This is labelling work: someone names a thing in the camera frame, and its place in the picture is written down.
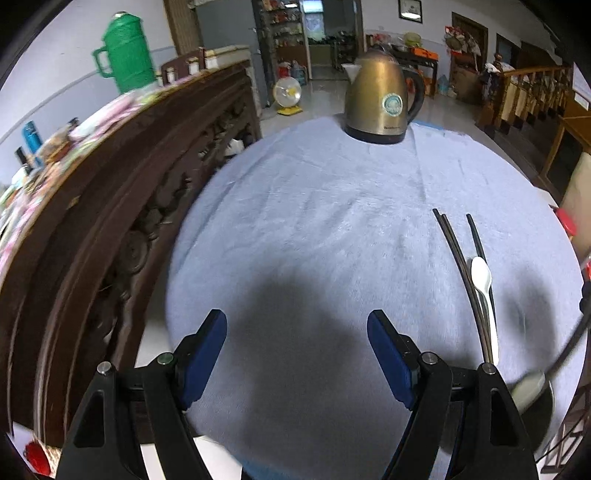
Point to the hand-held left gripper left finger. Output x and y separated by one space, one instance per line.
203 364

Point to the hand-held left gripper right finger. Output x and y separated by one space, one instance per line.
390 364

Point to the white plastic spoon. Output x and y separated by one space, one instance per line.
480 272

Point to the dark metal utensil holder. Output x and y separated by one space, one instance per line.
528 390

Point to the grey-blue towel table cloth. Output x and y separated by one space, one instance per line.
314 207

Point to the carved wooden sideboard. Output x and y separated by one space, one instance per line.
115 207

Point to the brown wooden chair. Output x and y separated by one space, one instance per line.
568 443

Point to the pink patterned cloth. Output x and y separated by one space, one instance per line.
106 110

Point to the bronze electric kettle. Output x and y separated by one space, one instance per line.
374 92

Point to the blue drinking bottle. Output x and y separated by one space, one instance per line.
32 138

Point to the blue water jug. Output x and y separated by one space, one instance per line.
299 71
444 85

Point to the yellow floor fan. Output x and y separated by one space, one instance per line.
287 92

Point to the dark wooden chair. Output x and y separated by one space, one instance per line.
182 64

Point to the long wooden stair railing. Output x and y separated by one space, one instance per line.
521 92

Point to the white chest freezer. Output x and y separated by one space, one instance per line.
231 53

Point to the flat orange box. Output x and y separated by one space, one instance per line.
425 52

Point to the green thermos jug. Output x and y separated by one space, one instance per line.
129 55

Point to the kitchen shelf with bottles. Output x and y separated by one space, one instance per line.
281 32

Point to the brown curtain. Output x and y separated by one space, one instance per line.
182 23

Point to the grey refrigerator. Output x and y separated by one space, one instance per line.
226 23

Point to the framed wall picture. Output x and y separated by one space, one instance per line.
410 10

